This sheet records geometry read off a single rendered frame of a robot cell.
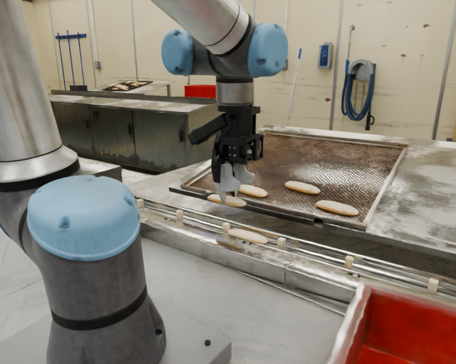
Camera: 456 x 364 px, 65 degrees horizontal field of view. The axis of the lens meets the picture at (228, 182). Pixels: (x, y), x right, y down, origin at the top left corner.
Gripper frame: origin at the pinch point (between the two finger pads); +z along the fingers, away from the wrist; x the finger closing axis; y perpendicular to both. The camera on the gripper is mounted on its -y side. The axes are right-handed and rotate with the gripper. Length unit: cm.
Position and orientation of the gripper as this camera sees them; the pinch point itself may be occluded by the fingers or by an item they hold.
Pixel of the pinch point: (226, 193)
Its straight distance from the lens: 81.3
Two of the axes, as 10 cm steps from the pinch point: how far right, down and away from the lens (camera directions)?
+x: 5.5, -2.6, 7.9
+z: 0.0, 9.5, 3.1
